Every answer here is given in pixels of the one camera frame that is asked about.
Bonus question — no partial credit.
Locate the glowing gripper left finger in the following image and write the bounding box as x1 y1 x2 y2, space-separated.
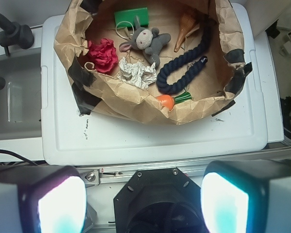
0 166 87 233

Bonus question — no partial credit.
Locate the white power adapter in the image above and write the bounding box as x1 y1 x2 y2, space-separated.
280 32 291 56

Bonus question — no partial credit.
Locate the grey sink basin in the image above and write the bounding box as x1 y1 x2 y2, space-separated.
0 48 42 140

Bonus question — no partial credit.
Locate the crumpled white paper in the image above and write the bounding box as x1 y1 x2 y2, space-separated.
117 57 157 90

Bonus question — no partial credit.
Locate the aluminium rail with bracket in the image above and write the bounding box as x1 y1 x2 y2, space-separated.
77 159 209 187

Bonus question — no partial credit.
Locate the white plastic bin lid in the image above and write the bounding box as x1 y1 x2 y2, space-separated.
41 3 268 166

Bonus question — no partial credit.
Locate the orange toy carrot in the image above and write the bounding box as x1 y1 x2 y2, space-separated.
156 92 192 111

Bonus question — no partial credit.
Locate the brown paper bag tray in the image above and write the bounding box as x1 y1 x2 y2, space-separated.
54 0 252 125

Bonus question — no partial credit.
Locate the green rectangular block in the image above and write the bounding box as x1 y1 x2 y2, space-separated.
114 7 149 28

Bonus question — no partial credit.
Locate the grey plush donkey toy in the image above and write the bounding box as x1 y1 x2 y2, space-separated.
119 16 171 68

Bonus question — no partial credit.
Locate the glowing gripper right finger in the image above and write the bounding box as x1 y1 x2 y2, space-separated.
201 159 291 233

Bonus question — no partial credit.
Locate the black cable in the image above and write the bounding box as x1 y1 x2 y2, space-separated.
0 148 39 166

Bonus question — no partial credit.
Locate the crumpled red paper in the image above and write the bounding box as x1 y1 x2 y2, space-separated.
88 38 118 74

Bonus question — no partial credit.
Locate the dark blue rope toy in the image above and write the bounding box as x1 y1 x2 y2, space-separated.
156 20 215 95

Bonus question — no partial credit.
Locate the black faucet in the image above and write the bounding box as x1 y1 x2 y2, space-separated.
0 13 34 57

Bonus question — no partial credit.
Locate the black octagonal mount plate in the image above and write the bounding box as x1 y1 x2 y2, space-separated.
113 167 209 233

